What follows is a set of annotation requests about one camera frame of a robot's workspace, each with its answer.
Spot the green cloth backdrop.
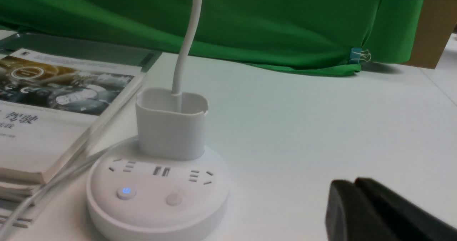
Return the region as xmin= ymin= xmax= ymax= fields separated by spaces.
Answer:
xmin=1 ymin=0 xmax=424 ymax=77

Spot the brown cardboard box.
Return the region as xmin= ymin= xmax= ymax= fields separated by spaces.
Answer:
xmin=403 ymin=0 xmax=457 ymax=69

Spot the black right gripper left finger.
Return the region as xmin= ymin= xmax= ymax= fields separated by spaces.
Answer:
xmin=325 ymin=180 xmax=398 ymax=241

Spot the dark grey folder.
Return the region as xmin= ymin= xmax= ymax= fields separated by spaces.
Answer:
xmin=0 ymin=32 xmax=162 ymax=72

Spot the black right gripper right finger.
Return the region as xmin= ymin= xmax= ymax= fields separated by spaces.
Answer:
xmin=355 ymin=178 xmax=457 ymax=241

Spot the white power cable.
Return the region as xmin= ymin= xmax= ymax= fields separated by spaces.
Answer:
xmin=0 ymin=137 xmax=138 ymax=239

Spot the blue binder clip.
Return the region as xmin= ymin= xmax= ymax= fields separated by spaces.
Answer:
xmin=348 ymin=47 xmax=372 ymax=64

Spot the lower stacked book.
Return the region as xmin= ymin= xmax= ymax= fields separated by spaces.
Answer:
xmin=0 ymin=181 xmax=42 ymax=229

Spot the white round desk lamp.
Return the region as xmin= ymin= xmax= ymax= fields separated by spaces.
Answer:
xmin=85 ymin=0 xmax=230 ymax=241

